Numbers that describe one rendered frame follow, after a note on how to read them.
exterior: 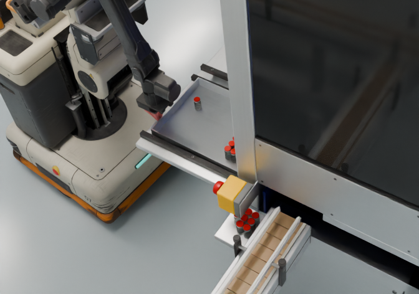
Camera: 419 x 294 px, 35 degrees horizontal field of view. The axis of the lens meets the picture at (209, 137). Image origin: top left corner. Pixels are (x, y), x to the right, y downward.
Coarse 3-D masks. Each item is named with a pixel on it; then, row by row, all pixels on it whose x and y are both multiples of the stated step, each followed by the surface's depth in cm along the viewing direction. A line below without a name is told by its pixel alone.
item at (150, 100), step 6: (144, 96) 200; (150, 96) 198; (156, 96) 198; (138, 102) 203; (144, 102) 203; (150, 102) 200; (156, 102) 200; (162, 102) 202; (168, 102) 201; (156, 108) 200; (162, 108) 200
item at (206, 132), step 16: (192, 96) 218; (208, 96) 217; (224, 96) 216; (176, 112) 214; (192, 112) 213; (208, 112) 213; (224, 112) 212; (160, 128) 210; (176, 128) 209; (192, 128) 209; (208, 128) 208; (224, 128) 208; (176, 144) 203; (192, 144) 205; (208, 144) 204; (224, 144) 204; (208, 160) 198; (224, 160) 200
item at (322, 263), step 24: (312, 216) 185; (312, 240) 182; (336, 240) 179; (360, 240) 178; (312, 264) 193; (336, 264) 184; (360, 264) 176; (384, 264) 173; (408, 264) 173; (288, 288) 215; (312, 288) 204; (336, 288) 195; (360, 288) 186; (384, 288) 178; (408, 288) 170
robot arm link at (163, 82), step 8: (136, 72) 189; (152, 72) 193; (160, 72) 192; (144, 80) 191; (152, 80) 191; (160, 80) 190; (168, 80) 190; (160, 88) 192; (168, 88) 189; (176, 88) 192; (160, 96) 193; (168, 96) 190; (176, 96) 194
